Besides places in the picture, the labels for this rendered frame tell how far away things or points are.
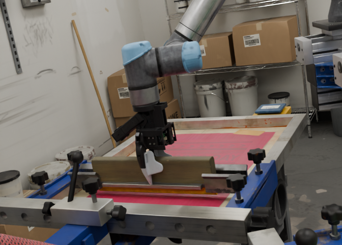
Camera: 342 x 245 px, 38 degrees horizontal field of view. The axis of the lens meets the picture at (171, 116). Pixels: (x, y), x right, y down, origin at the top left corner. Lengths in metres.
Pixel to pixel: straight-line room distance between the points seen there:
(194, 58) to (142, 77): 0.13
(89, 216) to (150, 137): 0.32
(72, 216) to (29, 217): 0.20
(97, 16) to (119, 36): 0.38
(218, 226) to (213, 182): 0.27
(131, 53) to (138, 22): 4.16
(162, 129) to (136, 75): 0.15
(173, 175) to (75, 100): 3.10
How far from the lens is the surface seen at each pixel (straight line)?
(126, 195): 1.37
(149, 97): 1.22
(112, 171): 1.36
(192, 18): 1.32
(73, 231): 1.04
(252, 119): 1.77
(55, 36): 4.20
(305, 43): 1.88
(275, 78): 5.00
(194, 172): 1.24
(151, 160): 1.27
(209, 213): 0.99
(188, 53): 1.20
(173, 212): 1.02
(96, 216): 1.02
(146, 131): 1.24
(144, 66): 1.20
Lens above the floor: 1.47
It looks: 14 degrees down
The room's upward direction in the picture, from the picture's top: 10 degrees counter-clockwise
